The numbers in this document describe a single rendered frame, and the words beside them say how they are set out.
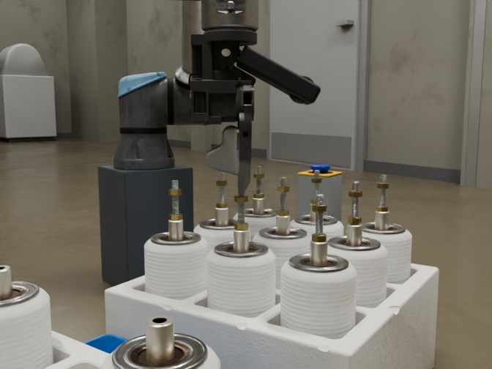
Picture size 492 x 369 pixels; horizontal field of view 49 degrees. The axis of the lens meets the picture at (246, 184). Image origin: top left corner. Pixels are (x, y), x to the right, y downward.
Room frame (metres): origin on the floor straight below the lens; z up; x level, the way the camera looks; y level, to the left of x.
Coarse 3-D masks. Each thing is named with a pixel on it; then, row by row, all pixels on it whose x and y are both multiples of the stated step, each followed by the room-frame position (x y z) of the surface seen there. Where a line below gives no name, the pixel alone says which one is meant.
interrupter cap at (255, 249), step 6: (216, 246) 0.74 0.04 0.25; (222, 246) 0.74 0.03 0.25; (228, 246) 0.74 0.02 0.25; (252, 246) 0.74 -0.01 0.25; (258, 246) 0.74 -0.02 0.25; (264, 246) 0.74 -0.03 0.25; (216, 252) 0.71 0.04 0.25; (222, 252) 0.71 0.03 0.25; (228, 252) 0.71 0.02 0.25; (234, 252) 0.72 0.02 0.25; (246, 252) 0.72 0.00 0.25; (252, 252) 0.71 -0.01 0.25; (258, 252) 0.71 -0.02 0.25; (264, 252) 0.71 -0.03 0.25
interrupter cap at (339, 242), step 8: (328, 240) 0.77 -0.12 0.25; (336, 240) 0.77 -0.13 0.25; (344, 240) 0.78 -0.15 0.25; (368, 240) 0.77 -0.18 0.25; (376, 240) 0.77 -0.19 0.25; (336, 248) 0.74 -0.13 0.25; (344, 248) 0.73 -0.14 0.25; (352, 248) 0.73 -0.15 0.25; (360, 248) 0.73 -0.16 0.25; (368, 248) 0.73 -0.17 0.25; (376, 248) 0.74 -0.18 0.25
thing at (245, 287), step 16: (208, 256) 0.72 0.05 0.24; (224, 256) 0.70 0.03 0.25; (272, 256) 0.71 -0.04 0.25; (208, 272) 0.71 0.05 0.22; (224, 272) 0.69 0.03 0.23; (240, 272) 0.68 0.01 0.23; (256, 272) 0.69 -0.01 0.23; (272, 272) 0.71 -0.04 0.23; (208, 288) 0.71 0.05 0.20; (224, 288) 0.69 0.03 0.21; (240, 288) 0.68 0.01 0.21; (256, 288) 0.69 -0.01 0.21; (272, 288) 0.71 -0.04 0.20; (208, 304) 0.71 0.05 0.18; (224, 304) 0.69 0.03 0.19; (240, 304) 0.68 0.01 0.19; (256, 304) 0.69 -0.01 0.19; (272, 304) 0.71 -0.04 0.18
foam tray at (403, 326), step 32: (128, 288) 0.77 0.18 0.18; (416, 288) 0.78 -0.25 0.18; (128, 320) 0.74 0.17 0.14; (192, 320) 0.68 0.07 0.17; (224, 320) 0.65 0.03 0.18; (256, 320) 0.65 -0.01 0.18; (384, 320) 0.66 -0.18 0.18; (416, 320) 0.77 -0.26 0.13; (224, 352) 0.65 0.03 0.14; (256, 352) 0.62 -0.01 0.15; (288, 352) 0.60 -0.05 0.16; (320, 352) 0.58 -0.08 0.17; (352, 352) 0.57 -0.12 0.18; (384, 352) 0.65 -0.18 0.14; (416, 352) 0.78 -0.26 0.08
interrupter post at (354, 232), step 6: (348, 228) 0.76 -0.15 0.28; (354, 228) 0.75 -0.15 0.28; (360, 228) 0.75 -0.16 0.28; (348, 234) 0.76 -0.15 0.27; (354, 234) 0.75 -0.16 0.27; (360, 234) 0.75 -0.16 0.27; (348, 240) 0.76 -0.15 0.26; (354, 240) 0.75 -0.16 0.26; (360, 240) 0.75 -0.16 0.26; (354, 246) 0.75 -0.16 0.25
